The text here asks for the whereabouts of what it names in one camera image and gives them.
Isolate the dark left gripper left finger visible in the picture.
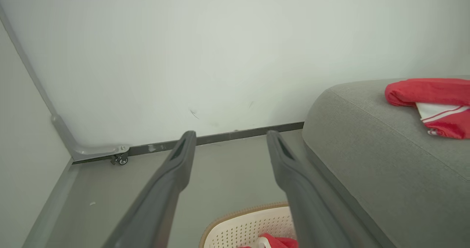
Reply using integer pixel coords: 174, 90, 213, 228
103, 131, 197, 248

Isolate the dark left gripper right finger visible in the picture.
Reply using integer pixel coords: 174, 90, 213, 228
266, 130, 382, 248

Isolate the red garment with white tag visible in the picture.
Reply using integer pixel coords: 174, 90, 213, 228
239, 233, 299, 248

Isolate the red garment with striped trim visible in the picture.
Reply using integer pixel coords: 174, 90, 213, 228
384, 78, 470, 140

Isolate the grey fabric sofa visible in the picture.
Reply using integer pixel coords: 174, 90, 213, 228
302, 76, 470, 248

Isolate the small black caster wheel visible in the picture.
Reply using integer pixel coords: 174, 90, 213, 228
111, 153, 129, 166

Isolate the white perforated laundry basket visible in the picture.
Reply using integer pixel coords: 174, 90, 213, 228
199, 202, 299, 248

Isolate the grey metal bracket with caster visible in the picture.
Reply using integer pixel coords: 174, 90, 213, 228
0, 6, 130, 163

